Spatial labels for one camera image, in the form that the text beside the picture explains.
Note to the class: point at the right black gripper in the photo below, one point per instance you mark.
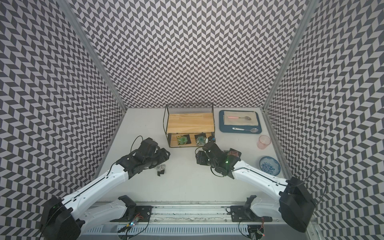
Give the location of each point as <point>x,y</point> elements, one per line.
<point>200,159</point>

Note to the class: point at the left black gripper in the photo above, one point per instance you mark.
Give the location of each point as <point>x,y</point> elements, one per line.
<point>163,155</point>

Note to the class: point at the white floral tea bag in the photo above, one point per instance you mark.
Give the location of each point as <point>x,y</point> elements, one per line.
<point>160,170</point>

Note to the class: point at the black wire wooden shelf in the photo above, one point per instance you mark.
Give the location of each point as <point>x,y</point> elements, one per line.
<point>188,119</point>

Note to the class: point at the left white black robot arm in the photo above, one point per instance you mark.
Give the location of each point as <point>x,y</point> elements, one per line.
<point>69,217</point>

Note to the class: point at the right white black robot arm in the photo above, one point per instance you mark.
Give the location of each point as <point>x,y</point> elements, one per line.
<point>291,200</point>

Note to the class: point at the teal plastic tray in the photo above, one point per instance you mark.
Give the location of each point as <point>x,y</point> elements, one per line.
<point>228,128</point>

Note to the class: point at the beige folded cloth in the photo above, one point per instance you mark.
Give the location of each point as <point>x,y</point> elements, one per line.
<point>241,122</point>

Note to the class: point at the pink plastic cup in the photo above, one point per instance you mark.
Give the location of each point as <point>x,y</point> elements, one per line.
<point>263,142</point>

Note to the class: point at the blue patterned bowl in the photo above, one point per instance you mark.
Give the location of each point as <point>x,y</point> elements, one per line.
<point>270,166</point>

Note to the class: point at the white handled spoon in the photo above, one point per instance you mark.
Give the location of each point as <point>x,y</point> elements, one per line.
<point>253,130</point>

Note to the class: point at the pink handled spoon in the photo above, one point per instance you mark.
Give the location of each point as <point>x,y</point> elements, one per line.
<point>236,117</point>

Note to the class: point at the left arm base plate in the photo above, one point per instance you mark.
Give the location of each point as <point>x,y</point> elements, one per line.
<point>142,212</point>

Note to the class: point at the aluminium front rail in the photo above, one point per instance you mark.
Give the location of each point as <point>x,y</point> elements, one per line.
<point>164,213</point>

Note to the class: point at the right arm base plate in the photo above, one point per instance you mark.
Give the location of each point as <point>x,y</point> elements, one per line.
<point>239,214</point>

